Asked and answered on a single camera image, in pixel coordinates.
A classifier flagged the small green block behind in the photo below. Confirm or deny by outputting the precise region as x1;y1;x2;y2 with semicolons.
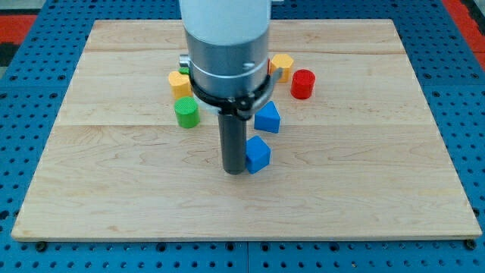
178;67;190;75

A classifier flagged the blue triangle block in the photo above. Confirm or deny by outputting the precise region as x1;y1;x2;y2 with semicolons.
254;101;281;133

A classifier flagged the green cylinder block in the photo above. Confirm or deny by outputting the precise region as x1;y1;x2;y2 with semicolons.
174;96;200;128

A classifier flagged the wooden board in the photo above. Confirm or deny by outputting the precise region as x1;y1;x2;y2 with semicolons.
11;19;481;242

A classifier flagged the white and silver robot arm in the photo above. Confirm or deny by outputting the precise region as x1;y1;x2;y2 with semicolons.
179;0;276;174

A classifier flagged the yellow heart block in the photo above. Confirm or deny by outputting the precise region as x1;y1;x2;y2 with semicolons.
167;71;192;99

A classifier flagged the yellow hexagon block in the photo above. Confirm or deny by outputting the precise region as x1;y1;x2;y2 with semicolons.
270;54;294;83

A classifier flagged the red cylinder block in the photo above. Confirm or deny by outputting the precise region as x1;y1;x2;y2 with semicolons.
290;69;316;99

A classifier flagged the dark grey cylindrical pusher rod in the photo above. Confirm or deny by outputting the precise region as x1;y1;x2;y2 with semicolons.
218;115;246;175

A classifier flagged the blue cube block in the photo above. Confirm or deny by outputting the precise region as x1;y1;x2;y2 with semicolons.
246;136;271;174

